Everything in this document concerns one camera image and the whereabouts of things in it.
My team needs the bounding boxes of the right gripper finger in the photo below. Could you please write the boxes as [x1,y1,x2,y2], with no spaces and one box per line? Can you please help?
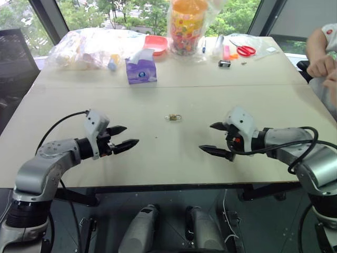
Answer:
[209,121,230,132]
[198,144,236,162]

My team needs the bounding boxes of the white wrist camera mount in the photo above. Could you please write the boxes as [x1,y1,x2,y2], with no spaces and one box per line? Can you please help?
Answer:
[223,106,260,154]
[83,109,110,160]

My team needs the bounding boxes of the dark window frame post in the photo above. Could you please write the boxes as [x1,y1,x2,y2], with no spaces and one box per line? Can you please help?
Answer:
[28,0,70,47]
[246,0,288,37]

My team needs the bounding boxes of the flat clear plastic bag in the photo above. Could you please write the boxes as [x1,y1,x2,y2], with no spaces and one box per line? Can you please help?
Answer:
[251,36,280,62]

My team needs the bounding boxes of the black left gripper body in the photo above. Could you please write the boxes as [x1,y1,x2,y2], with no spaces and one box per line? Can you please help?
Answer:
[96,128,116,158]

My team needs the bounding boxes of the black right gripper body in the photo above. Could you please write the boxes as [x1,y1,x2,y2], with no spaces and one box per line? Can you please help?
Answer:
[225,124,243,154]

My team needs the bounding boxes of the clear plastic wrapper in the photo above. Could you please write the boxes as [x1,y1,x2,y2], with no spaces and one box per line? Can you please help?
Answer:
[212,34,225,57]

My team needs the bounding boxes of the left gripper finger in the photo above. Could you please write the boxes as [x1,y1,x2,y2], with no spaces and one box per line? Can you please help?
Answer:
[111,139,140,155]
[107,125,128,138]

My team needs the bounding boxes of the person's right hand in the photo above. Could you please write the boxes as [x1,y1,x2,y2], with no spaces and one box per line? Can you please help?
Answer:
[306,54,336,78]

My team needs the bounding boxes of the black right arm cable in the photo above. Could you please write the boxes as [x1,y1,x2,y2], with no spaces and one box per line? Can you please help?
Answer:
[231,126,321,175]

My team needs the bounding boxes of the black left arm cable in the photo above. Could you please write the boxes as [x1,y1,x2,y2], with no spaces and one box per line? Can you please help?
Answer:
[35,110,89,253]

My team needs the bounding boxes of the grey rounded robot leg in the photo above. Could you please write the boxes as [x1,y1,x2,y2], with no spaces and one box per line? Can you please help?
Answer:
[123,203,161,253]
[185,205,227,253]

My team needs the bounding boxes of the black mesh chair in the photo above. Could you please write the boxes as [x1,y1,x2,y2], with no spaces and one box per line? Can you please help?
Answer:
[0,28,41,134]

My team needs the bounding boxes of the black table frame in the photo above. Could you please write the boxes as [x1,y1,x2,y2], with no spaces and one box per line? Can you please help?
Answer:
[52,181,304,207]

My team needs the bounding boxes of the red handled scissors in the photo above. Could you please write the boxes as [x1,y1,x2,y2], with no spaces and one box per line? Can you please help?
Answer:
[229,39,257,57]

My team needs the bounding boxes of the colourful candy jar orange lid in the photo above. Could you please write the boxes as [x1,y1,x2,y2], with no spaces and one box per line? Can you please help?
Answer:
[167,0,212,57]

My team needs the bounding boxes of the thin white cable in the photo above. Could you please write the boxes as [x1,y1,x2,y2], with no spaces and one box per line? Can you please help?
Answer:
[222,189,240,245]

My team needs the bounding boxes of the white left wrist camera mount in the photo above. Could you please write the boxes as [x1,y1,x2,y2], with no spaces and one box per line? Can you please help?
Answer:
[83,109,110,160]

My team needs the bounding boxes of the person's left hand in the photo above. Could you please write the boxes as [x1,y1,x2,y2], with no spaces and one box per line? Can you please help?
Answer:
[323,73,337,90]

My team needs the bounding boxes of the purple tissue box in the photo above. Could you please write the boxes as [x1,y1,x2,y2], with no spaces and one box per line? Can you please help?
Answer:
[125,48,158,85]

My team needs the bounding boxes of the large clear plastic bag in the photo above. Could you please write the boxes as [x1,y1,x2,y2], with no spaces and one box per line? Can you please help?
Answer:
[44,28,148,72]

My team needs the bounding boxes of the black chair armrest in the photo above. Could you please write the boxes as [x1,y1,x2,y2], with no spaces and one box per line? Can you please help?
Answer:
[296,60,314,83]

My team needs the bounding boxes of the small blue yellow bottle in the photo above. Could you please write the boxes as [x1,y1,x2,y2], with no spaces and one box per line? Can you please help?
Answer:
[107,54,120,72]

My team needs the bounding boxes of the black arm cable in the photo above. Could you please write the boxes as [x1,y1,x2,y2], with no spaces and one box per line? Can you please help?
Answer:
[35,110,89,253]
[231,126,321,175]

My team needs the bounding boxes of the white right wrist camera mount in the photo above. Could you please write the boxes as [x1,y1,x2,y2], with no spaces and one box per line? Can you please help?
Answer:
[223,106,260,154]

